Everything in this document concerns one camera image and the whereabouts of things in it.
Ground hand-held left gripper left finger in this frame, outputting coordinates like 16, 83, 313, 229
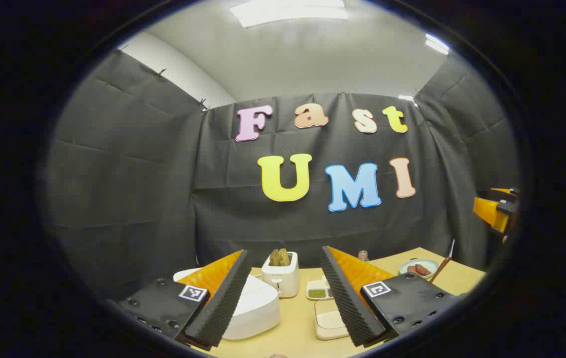
114, 249, 252, 351

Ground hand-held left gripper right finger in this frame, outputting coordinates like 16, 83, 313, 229
319, 245, 462, 348

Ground cream rice container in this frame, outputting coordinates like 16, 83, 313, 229
314, 298, 350, 341

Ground white rice cooker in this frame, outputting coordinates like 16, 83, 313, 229
173, 268, 281, 341

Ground brown wooden spoon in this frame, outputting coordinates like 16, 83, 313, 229
429, 256, 452, 284

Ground white divided grain dish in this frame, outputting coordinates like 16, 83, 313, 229
306, 278, 334, 301

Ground white toaster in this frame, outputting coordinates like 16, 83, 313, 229
261, 251, 300, 299

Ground pale green plate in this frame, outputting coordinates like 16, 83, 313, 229
399, 258, 440, 280

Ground small ceiling light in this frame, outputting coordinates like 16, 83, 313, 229
424, 33, 450, 55

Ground large ceiling light panel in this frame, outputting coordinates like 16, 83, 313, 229
230, 0, 349, 28

